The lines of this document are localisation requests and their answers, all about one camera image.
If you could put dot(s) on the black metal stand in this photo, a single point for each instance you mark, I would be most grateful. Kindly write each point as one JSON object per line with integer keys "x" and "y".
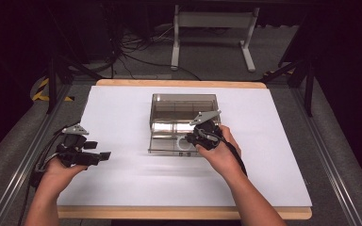
{"x": 309, "y": 91}
{"x": 52, "y": 84}

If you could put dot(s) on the aluminium rail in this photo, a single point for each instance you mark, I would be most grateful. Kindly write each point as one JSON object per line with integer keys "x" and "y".
{"x": 326, "y": 157}
{"x": 22, "y": 163}

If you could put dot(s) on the person's left hand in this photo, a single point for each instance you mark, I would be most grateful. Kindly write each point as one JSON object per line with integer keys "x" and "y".
{"x": 58, "y": 175}

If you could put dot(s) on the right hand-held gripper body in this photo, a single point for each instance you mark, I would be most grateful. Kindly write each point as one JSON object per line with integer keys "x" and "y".
{"x": 207, "y": 135}

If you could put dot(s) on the person's right hand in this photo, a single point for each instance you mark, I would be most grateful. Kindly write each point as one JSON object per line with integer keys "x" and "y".
{"x": 220, "y": 157}

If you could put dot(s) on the wooden table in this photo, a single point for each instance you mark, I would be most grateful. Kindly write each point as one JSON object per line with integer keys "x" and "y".
{"x": 169, "y": 83}

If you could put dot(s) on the yellow black hazard tape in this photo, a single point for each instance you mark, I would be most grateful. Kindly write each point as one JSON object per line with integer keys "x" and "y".
{"x": 40, "y": 91}

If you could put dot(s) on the transparent brown drawer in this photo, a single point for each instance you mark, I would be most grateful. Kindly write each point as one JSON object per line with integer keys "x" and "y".
{"x": 163, "y": 146}

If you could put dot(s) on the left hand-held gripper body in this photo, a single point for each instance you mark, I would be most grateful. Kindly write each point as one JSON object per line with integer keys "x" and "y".
{"x": 75, "y": 155}

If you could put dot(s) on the white metal stand frame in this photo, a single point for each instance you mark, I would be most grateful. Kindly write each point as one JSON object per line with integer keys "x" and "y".
{"x": 213, "y": 19}

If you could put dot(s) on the transparent brown drawer cabinet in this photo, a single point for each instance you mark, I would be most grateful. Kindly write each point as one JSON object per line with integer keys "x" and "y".
{"x": 169, "y": 103}

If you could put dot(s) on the white table sheet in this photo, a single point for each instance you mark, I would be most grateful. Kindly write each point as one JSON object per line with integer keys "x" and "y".
{"x": 122, "y": 106}

